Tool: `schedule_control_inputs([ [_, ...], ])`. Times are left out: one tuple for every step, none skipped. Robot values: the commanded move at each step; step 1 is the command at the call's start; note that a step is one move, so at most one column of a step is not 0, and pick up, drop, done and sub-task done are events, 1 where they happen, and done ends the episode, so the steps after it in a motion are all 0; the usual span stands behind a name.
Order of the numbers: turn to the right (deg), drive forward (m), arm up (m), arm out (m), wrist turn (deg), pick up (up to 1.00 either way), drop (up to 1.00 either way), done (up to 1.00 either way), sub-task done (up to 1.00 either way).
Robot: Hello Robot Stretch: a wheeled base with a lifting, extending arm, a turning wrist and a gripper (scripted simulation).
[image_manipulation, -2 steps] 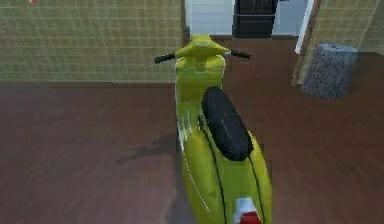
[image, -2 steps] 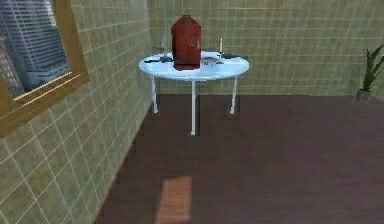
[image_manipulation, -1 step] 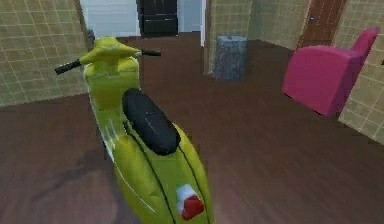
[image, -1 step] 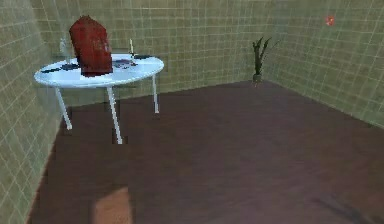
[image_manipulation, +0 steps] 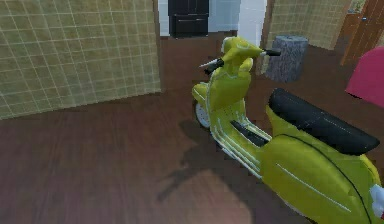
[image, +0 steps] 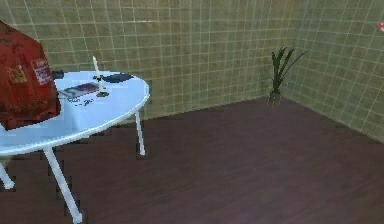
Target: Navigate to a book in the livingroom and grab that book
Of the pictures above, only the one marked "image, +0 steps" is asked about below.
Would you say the black flat object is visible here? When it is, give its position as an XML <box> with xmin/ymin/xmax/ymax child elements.
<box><xmin>101</xmin><ymin>73</ymin><xmax>135</xmax><ymax>84</ymax></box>

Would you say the white round table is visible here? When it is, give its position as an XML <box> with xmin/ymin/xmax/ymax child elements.
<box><xmin>0</xmin><ymin>70</ymin><xmax>151</xmax><ymax>224</ymax></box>

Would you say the green house plant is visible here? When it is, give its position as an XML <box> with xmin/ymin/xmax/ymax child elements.
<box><xmin>267</xmin><ymin>45</ymin><xmax>309</xmax><ymax>107</ymax></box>

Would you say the white candle on black holder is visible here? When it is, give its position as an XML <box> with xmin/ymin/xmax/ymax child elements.
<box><xmin>92</xmin><ymin>55</ymin><xmax>110</xmax><ymax>98</ymax></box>

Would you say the red box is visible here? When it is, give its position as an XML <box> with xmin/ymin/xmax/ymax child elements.
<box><xmin>0</xmin><ymin>20</ymin><xmax>62</xmax><ymax>131</ymax></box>

